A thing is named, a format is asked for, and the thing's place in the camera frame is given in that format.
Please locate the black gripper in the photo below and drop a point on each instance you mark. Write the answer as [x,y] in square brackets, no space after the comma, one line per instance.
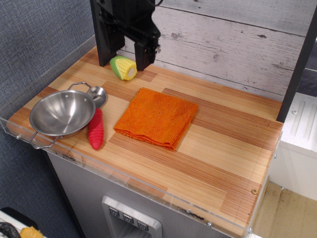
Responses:
[132,19]

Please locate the orange cloth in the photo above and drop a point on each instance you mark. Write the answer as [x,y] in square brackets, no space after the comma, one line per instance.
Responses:
[156,118]

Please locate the toy corn cob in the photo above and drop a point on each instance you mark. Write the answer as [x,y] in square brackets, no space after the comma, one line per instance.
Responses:
[124,68]

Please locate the clear acrylic table guard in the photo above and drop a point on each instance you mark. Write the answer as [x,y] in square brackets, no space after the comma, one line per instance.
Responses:
[227,149]

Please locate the grey toy fridge cabinet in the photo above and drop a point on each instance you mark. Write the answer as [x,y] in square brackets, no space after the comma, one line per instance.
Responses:
[85,191]

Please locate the silver dispenser button panel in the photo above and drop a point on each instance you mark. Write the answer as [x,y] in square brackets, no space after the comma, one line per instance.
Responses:
[128,218]

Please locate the white cabinet at right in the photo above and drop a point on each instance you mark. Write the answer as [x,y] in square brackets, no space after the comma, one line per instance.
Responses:
[294,165]

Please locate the black and yellow object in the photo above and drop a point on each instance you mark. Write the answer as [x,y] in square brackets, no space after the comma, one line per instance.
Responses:
[14,224]

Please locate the dark left shelf post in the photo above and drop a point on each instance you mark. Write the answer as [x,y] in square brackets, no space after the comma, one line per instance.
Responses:
[102,42]

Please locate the dark shelf post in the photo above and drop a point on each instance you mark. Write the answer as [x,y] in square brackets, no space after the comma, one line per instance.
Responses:
[299,68]
[102,42]

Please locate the red handled metal spoon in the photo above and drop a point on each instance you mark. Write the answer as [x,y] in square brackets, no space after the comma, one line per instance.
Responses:
[96,125]

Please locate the steel bowl with handles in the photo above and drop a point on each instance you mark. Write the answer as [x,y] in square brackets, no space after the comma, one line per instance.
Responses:
[62,113]

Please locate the dark right shelf post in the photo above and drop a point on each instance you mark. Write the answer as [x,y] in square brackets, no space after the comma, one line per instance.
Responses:
[299,68]

